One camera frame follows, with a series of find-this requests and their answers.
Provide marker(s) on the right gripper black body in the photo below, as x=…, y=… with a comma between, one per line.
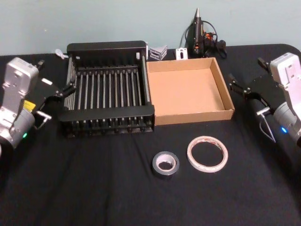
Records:
x=263, y=91

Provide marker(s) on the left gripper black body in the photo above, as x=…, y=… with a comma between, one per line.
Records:
x=48, y=89

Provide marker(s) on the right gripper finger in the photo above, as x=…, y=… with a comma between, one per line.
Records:
x=238, y=86
x=263, y=63

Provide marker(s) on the roll of white tape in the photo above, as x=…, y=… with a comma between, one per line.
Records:
x=207, y=169

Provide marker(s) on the roll of silver tape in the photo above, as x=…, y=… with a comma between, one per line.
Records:
x=155, y=170

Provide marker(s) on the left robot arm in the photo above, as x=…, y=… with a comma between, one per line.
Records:
x=14, y=94

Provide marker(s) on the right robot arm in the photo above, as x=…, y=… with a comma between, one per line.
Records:
x=289, y=94

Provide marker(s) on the black rack with steel bars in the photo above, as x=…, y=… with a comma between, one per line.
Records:
x=105, y=117

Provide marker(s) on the shallow brown cardboard tray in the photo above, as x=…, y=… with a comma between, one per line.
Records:
x=183, y=91

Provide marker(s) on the clear plastic case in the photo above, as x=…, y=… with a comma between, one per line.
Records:
x=158, y=52

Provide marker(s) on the small silver metal piece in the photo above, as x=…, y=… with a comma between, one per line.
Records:
x=146, y=50

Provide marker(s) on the black table cloth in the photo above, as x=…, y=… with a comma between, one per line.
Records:
x=94, y=193

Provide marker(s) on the white slotted plastic bracket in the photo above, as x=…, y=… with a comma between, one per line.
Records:
x=181, y=53

